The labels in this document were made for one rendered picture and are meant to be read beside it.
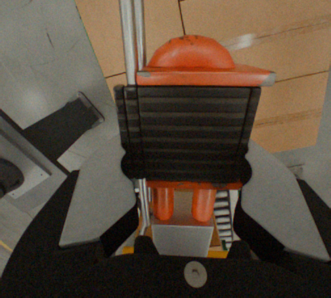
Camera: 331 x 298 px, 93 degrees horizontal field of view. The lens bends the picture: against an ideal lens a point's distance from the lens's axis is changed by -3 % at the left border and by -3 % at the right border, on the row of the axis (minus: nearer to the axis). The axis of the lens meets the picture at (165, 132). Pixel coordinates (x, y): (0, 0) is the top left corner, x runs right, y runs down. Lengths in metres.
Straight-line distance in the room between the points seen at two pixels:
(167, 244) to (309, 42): 0.91
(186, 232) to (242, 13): 0.78
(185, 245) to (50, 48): 1.57
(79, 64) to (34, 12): 0.44
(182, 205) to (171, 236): 0.03
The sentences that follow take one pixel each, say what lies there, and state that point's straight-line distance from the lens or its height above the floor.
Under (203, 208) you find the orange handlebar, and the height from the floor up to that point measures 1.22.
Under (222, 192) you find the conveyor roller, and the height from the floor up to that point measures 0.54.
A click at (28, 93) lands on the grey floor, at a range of 1.86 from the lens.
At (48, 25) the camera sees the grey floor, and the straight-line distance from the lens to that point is 1.61.
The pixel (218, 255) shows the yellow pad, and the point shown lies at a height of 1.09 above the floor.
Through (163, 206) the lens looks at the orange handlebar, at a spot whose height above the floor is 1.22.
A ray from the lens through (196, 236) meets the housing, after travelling 0.20.
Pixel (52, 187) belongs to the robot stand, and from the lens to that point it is 1.06.
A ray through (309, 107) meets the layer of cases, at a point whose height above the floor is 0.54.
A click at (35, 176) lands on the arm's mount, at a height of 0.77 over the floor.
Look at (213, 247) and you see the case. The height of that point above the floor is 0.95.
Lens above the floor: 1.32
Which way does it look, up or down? 62 degrees down
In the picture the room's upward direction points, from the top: 174 degrees counter-clockwise
